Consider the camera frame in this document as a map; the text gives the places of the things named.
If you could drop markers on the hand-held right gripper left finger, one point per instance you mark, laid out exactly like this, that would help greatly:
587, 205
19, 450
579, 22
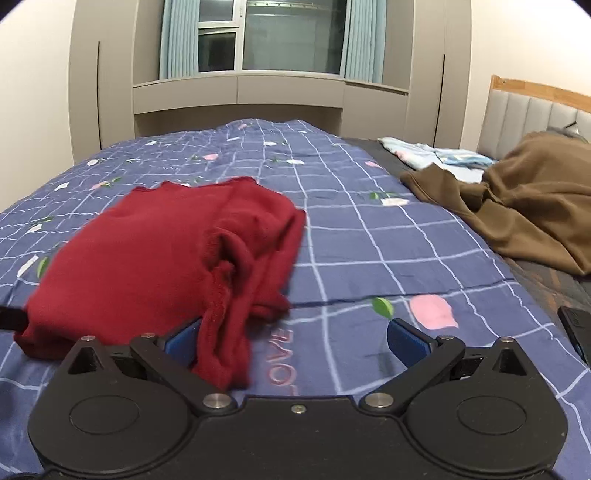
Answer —
184, 340

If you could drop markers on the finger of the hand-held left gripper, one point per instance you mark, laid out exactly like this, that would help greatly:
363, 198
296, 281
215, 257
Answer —
10, 318

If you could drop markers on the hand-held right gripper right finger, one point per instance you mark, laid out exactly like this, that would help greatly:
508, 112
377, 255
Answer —
402, 340

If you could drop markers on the red knit sweater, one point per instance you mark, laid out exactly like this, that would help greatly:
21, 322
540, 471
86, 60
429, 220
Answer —
138, 249

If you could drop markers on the blue checked blanket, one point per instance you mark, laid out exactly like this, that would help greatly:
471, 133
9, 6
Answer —
346, 240

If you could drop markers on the black phone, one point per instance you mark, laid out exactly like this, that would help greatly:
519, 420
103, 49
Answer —
577, 328

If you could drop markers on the light blue patterned cloth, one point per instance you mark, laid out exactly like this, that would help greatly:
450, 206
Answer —
415, 152

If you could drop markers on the brown blanket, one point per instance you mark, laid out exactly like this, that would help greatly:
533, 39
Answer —
531, 198

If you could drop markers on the grey padded headboard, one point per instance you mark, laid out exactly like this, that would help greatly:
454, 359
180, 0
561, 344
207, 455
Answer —
517, 115

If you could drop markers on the beige built-in cabinet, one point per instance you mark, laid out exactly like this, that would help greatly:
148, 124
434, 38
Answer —
286, 99

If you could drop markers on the light blue curtain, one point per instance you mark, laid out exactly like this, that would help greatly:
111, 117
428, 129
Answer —
364, 41
179, 39

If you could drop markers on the window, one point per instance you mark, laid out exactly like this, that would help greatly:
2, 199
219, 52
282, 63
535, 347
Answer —
277, 37

